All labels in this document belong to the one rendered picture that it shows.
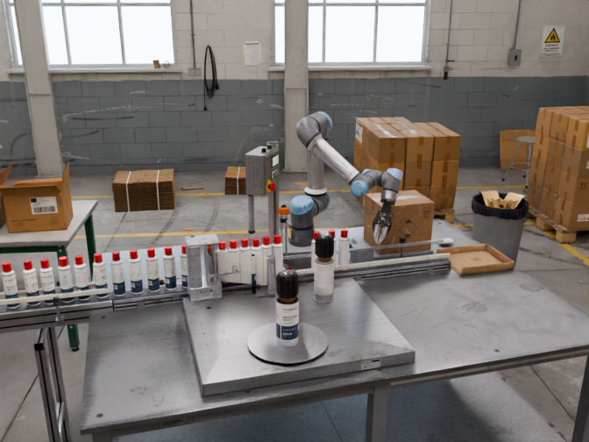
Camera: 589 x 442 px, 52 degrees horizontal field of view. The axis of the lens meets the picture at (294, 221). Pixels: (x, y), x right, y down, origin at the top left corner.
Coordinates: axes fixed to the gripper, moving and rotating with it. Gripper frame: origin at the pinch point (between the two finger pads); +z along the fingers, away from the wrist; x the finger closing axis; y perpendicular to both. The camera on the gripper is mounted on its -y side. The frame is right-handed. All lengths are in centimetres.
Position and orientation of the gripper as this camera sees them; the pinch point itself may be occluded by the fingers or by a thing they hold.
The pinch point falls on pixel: (378, 241)
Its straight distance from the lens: 294.5
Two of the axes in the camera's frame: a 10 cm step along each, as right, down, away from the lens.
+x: 9.6, 2.4, -1.2
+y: -1.0, -0.8, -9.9
